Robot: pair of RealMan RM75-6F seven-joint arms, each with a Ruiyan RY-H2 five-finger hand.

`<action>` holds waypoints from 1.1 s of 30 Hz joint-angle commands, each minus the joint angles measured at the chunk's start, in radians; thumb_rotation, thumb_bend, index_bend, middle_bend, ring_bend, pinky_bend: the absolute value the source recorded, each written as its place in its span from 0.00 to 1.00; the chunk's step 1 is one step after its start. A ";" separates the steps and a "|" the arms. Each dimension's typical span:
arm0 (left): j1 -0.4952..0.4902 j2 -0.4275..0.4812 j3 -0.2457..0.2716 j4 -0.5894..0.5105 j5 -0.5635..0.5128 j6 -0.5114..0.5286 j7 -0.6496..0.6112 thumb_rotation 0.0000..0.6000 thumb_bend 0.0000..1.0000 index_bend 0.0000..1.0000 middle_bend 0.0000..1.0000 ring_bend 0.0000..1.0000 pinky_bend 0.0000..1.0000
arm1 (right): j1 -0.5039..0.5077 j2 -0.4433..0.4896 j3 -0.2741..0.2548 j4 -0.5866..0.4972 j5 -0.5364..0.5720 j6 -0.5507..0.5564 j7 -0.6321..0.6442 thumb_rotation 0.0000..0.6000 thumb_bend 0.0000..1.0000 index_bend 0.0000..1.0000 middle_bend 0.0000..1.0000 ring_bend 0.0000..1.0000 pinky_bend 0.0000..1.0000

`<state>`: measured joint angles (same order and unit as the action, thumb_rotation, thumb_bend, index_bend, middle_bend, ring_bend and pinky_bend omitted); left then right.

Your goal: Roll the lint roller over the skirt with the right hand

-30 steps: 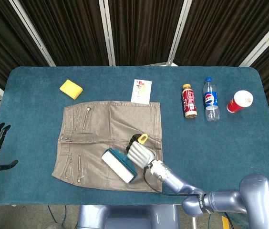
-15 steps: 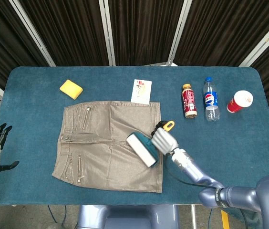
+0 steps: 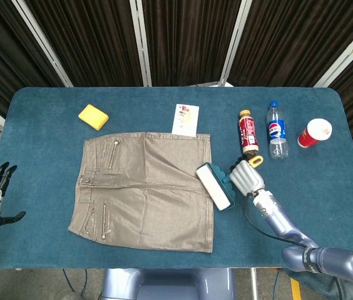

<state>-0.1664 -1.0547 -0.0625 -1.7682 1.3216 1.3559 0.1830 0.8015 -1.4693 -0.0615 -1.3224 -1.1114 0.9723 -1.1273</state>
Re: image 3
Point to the brown shiny skirt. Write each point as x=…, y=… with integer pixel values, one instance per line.
x=164, y=172

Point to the red label tea bottle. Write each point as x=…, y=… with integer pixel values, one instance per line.
x=248, y=132

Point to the red paper cup white lid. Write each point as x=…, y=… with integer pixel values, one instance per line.
x=315, y=131

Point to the white printed card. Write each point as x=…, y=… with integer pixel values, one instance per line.
x=185, y=120

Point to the clear Pepsi bottle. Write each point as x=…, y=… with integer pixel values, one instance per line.
x=276, y=129

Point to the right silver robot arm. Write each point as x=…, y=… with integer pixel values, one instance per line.
x=278, y=222

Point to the silver robot torso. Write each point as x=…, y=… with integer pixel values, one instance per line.
x=170, y=284

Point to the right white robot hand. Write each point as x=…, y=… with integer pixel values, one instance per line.
x=247, y=179

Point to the yellow sponge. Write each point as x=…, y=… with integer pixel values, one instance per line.
x=93, y=117

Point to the blue table cloth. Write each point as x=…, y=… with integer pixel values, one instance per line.
x=320, y=193

